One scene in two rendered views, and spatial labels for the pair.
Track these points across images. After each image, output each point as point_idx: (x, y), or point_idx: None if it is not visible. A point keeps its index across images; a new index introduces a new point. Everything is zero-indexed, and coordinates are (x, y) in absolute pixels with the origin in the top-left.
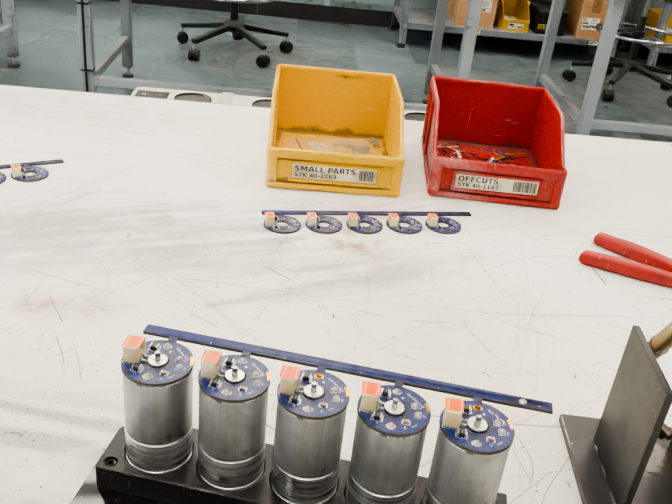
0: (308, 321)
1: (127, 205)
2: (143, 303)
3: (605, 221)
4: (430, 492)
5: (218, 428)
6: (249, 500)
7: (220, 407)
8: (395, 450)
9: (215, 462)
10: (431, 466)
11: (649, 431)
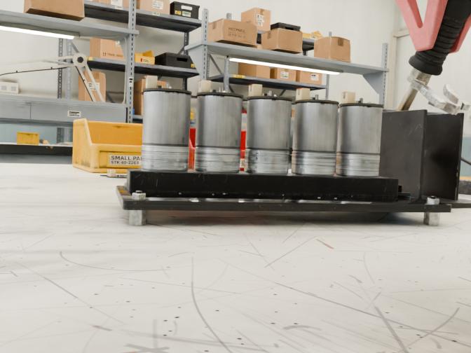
0: None
1: (1, 175)
2: (61, 187)
3: None
4: (345, 153)
5: (221, 119)
6: (244, 174)
7: (223, 101)
8: (329, 114)
9: (219, 150)
10: (341, 139)
11: (420, 137)
